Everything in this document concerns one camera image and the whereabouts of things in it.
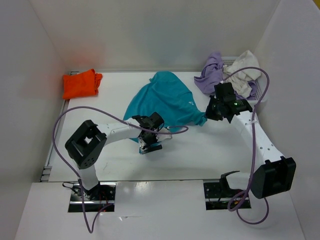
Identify teal t shirt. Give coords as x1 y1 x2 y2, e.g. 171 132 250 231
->
123 71 207 127

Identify orange t shirt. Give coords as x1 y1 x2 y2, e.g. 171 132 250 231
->
62 68 103 100

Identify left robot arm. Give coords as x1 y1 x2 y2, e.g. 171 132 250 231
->
65 112 165 200

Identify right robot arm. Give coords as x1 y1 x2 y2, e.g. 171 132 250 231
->
205 82 297 199

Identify lavender t shirt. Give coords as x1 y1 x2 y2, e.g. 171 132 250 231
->
193 51 258 99

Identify white t shirt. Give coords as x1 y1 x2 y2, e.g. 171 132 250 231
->
223 50 261 99

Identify white plastic basket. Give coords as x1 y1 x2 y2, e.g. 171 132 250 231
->
222 56 266 105

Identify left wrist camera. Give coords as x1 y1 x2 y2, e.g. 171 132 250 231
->
155 127 173 142

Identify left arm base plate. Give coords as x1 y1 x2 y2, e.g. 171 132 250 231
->
62 181 116 213

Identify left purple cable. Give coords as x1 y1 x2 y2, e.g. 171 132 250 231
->
52 106 190 234

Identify purple cable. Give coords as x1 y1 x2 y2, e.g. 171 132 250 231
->
220 67 271 225
52 106 190 234

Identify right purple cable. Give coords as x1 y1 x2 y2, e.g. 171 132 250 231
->
220 67 271 225

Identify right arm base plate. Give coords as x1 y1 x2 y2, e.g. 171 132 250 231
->
203 181 242 211

